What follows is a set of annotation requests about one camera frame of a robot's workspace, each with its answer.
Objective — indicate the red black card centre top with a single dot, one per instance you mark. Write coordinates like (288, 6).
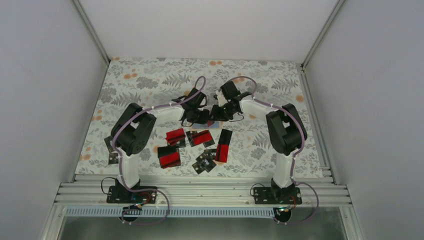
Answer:
(200, 138)

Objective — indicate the red card upper left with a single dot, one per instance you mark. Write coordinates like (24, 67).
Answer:
(174, 136)

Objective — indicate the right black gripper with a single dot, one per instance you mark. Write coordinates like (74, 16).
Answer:
(217, 116)

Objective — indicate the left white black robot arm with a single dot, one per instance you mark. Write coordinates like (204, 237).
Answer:
(133, 129)

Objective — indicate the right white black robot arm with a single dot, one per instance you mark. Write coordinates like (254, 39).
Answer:
(286, 131)

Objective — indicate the black red card left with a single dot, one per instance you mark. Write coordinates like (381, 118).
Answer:
(168, 157)

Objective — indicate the black card by left arm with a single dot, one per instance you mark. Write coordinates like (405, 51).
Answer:
(113, 158)

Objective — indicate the red card right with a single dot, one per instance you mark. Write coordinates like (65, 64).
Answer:
(222, 151)

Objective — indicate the aluminium rail frame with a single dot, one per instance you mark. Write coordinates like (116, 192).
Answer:
(196, 197)

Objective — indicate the beige leather card holder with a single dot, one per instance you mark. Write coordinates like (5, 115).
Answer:
(209, 125)

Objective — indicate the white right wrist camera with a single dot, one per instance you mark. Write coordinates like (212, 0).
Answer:
(219, 97)

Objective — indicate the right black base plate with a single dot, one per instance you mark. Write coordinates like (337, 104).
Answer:
(271, 196)

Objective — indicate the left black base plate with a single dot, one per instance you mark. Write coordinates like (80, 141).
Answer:
(116, 195)

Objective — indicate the plain black card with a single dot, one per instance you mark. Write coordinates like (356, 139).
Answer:
(225, 137)

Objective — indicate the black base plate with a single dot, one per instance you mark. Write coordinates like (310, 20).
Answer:
(271, 196)
(116, 195)

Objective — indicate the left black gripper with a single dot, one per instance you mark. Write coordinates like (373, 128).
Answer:
(203, 120)

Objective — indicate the black chip cards cluster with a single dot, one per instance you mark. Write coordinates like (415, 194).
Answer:
(205, 162)

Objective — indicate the floral patterned table mat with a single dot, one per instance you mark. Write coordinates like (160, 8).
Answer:
(154, 81)

